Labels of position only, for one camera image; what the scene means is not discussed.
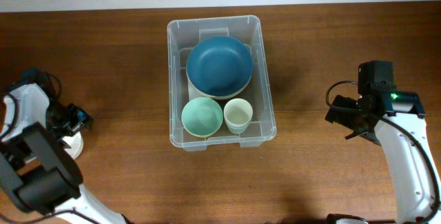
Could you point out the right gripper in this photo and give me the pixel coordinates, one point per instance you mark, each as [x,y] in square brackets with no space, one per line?
[341,116]

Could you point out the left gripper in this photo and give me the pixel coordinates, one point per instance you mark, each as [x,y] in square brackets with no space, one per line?
[83,118]

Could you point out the white small bowl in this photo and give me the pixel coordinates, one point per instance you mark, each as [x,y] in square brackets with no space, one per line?
[73,145]

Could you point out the cream cup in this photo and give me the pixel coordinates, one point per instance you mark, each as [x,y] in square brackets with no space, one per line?
[238,111]

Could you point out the cream plate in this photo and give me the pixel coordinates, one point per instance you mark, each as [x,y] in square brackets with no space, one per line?
[217,97]

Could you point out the mint small bowl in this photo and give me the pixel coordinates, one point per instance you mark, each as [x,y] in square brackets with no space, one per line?
[202,115]

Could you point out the blue plate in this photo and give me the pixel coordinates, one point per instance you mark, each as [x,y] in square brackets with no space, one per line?
[219,65]

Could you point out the mint green cup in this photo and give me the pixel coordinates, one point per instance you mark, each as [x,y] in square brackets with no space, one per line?
[237,129]

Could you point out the grey cup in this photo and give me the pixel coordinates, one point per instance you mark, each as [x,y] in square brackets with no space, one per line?
[227,121]

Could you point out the yellow small bowl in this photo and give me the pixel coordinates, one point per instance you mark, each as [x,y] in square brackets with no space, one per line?
[200,135]

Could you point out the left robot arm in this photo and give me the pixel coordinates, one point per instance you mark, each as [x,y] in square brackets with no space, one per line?
[40,141]

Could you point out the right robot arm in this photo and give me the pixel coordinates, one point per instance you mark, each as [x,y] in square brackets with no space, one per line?
[394,120]

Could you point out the clear plastic storage container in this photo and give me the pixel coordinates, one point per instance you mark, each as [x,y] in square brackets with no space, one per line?
[219,56]

